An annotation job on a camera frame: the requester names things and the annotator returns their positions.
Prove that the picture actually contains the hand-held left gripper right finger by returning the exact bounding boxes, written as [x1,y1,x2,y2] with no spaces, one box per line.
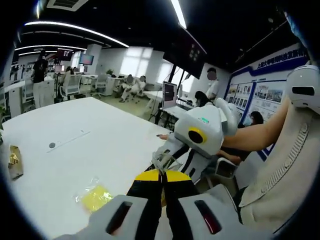
[163,170,275,240]

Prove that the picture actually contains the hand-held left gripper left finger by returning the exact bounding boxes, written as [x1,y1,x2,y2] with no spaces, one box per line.
[56,168,165,240]

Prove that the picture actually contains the yellow silicone block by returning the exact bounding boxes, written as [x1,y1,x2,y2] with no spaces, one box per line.
[73,176,115,215]

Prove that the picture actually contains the white chair armrest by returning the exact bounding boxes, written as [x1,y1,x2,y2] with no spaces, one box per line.
[214,157,238,180]

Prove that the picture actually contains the desk monitor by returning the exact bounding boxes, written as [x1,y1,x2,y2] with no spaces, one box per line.
[162,81,178,110]

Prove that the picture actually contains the large dark hanging screen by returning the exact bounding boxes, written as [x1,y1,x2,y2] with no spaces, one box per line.
[162,24,208,80]

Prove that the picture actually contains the white office chair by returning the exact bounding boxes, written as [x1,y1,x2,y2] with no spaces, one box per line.
[92,74,108,98]
[61,74,82,97]

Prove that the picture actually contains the straight ceiling light strip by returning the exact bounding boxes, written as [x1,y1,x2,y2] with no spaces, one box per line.
[171,0,188,29]

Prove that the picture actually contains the gold foil packet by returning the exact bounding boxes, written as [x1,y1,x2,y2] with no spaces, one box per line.
[7,144,25,180]

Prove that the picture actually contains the long curved ceiling light strip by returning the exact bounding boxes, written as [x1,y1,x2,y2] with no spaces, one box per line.
[24,21,130,48]

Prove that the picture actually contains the ceiling air conditioner vent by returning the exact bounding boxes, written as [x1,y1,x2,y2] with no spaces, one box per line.
[46,0,90,12]

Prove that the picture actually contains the blue framed wall display board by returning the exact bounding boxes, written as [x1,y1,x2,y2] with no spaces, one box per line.
[223,43,311,162]

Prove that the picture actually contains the colourful wall monitor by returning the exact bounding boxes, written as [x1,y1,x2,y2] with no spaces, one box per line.
[79,53,95,66]

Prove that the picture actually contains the dark red wall screen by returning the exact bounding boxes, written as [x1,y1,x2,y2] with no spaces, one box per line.
[56,48,74,61]

